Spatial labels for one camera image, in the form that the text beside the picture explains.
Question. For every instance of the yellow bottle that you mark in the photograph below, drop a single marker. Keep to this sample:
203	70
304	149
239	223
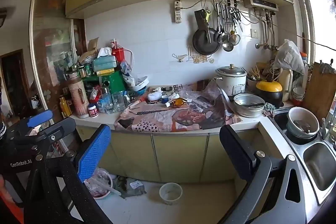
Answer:
65	107

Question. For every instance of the red kettle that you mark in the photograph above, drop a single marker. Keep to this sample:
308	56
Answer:
118	53

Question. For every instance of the blue plastic basket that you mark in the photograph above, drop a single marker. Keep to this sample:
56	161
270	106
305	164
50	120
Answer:
140	87

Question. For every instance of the white paper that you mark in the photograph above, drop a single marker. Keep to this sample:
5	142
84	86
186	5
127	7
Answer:
173	96

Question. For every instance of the white wall water heater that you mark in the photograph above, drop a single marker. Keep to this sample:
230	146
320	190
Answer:
260	3

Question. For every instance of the white pill bottle red label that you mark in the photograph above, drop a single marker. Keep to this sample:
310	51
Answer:
93	111

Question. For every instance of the white bowl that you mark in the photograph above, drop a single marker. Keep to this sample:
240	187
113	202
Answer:
296	117

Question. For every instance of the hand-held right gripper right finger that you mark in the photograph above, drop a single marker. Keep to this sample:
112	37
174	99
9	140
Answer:
236	153

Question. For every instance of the metal sink faucet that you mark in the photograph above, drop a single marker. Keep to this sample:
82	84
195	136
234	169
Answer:
325	128

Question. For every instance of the kitchen cleaver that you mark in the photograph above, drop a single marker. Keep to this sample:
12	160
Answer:
201	19

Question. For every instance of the teal tissue box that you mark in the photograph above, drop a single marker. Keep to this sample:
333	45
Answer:
103	63

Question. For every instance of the green box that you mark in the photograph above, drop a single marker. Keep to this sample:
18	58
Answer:
114	83

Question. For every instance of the white plastic jug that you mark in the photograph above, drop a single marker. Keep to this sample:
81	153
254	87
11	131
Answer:
285	83

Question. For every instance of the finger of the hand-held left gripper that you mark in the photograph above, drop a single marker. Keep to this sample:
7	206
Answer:
59	128
39	116

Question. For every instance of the white tissue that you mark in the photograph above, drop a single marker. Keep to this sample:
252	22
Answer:
154	96

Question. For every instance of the white rice cooker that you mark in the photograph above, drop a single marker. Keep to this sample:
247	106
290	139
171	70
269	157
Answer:
232	81

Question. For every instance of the metal ladle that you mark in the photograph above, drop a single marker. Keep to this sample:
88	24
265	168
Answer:
227	46

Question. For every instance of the utensil holder with chopsticks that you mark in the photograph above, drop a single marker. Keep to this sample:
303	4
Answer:
258	73

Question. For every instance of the black pot yellow lid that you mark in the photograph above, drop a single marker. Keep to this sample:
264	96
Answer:
269	94

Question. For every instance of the amber glass ashtray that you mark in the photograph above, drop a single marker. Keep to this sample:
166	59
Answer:
178	103

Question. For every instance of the pink bowl with plastic bag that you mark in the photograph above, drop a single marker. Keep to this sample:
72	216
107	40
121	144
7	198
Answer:
101	187

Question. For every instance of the white power strip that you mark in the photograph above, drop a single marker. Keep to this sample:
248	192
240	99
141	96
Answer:
178	12

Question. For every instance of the metal basin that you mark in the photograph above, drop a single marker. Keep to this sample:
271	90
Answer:
248	107

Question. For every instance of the white plastic waste bin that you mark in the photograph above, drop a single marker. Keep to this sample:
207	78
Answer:
170	193

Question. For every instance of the window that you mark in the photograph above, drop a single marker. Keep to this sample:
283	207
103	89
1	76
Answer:
315	3

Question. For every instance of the metal skimmer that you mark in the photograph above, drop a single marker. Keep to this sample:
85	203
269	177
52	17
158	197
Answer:
234	39

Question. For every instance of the glass sliding door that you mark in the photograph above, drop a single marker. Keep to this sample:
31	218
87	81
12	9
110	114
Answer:
52	43

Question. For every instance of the stack of small bowls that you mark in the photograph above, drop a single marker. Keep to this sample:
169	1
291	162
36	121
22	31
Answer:
298	96

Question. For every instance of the pink thermos flask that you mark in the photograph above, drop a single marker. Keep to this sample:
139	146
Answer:
78	98

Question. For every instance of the yellow lower cabinets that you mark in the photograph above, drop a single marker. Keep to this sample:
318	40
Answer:
178	155

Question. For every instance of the clear plastic water bottle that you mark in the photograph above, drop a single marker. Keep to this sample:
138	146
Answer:
106	102

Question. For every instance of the wooden cutting board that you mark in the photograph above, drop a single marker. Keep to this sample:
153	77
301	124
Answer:
319	98

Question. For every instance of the stainless steel double sink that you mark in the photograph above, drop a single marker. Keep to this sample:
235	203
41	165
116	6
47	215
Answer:
315	166

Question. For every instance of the printed newspaper sheet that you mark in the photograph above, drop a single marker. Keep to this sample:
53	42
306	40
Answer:
181	116

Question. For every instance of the white wall socket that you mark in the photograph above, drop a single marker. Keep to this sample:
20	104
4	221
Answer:
254	33

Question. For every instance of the white plastic bag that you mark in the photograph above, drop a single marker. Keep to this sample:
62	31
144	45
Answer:
288	56

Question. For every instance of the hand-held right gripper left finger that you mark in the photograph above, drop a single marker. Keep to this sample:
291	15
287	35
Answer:
92	154

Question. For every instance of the black frying pan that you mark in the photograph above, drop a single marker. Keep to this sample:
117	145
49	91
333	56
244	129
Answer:
203	43

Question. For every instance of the person's left forearm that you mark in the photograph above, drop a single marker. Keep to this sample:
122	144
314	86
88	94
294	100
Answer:
8	200

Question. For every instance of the metal wall tap pipes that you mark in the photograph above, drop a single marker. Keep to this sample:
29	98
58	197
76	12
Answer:
266	47

